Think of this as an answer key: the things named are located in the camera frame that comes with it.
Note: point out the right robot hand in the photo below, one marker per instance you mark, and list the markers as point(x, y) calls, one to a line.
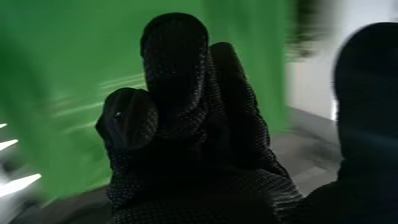
point(196, 160)

